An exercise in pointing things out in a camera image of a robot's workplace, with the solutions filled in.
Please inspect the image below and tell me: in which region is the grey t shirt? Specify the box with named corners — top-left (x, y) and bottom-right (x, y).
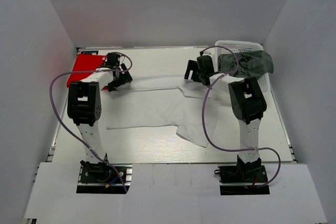
top-left (218, 50), bottom-right (274, 79)

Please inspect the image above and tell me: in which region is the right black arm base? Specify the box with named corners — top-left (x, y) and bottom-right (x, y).
top-left (214, 165), bottom-right (270, 196)

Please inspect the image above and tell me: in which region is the folded red t shirt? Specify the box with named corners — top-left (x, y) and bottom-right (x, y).
top-left (67, 54), bottom-right (105, 88)

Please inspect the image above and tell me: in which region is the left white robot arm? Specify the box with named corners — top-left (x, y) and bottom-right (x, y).
top-left (67, 52), bottom-right (133, 182)

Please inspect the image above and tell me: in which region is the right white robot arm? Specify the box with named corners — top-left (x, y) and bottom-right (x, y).
top-left (184, 55), bottom-right (267, 182)

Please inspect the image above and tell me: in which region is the white t shirt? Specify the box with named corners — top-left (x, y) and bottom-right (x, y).
top-left (103, 77), bottom-right (233, 147)

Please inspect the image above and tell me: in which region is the white plastic basket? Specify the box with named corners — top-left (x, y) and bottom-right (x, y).
top-left (213, 40), bottom-right (270, 94)

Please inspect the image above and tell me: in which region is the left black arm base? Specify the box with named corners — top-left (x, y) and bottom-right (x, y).
top-left (76, 161), bottom-right (132, 195)

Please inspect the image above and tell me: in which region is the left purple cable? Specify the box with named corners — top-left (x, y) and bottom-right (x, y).
top-left (49, 52), bottom-right (133, 193)

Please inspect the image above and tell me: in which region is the blue label sticker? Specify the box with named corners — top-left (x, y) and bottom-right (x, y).
top-left (80, 50), bottom-right (99, 55)

